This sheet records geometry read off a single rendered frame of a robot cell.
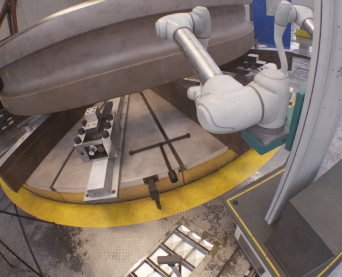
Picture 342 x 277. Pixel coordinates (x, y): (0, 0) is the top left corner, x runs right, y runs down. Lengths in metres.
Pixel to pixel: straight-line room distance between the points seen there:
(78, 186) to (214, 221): 1.27
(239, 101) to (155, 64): 1.24
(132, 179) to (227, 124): 1.24
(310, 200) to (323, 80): 0.52
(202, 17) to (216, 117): 0.66
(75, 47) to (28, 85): 0.80
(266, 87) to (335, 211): 0.63
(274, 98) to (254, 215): 0.92
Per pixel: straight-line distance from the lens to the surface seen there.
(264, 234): 1.42
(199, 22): 1.15
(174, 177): 1.62
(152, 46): 1.93
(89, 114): 1.83
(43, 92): 2.13
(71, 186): 2.03
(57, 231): 2.24
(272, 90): 0.76
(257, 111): 0.72
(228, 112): 0.66
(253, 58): 2.73
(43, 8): 4.45
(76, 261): 1.97
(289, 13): 1.56
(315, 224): 0.93
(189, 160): 1.79
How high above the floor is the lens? 1.59
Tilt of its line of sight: 38 degrees down
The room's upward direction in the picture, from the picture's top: 11 degrees counter-clockwise
